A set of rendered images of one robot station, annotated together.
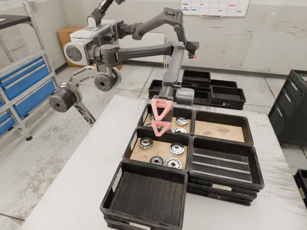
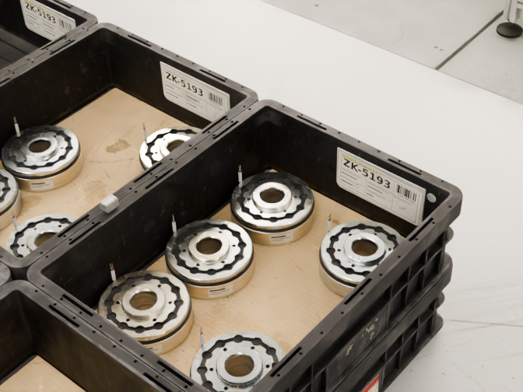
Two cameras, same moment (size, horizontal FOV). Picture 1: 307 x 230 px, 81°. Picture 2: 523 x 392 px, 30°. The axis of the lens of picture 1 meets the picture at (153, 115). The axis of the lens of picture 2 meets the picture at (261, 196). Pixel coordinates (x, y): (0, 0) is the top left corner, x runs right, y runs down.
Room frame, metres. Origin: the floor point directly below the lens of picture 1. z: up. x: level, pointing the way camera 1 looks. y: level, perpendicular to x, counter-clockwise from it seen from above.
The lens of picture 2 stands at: (1.44, -0.77, 1.66)
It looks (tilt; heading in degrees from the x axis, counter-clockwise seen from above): 42 degrees down; 118
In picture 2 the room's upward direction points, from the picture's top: 2 degrees counter-clockwise
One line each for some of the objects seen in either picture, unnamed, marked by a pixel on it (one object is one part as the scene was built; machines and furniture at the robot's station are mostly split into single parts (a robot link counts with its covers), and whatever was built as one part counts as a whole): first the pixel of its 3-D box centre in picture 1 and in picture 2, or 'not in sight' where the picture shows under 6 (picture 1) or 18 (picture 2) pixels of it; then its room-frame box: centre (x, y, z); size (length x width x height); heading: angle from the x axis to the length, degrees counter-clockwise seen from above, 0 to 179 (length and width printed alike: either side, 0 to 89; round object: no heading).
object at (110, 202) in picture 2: not in sight; (109, 203); (0.90, -0.14, 0.94); 0.02 x 0.01 x 0.01; 77
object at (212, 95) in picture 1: (223, 107); not in sight; (1.95, -0.94, 0.37); 0.40 x 0.30 x 0.45; 78
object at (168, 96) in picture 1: (164, 105); not in sight; (0.50, -0.04, 1.45); 0.07 x 0.07 x 0.10; 79
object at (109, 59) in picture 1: (107, 56); not in sight; (0.96, 0.25, 1.44); 0.10 x 0.09 x 0.05; 77
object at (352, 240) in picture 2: not in sight; (364, 248); (1.16, -0.01, 0.86); 0.05 x 0.05 x 0.01
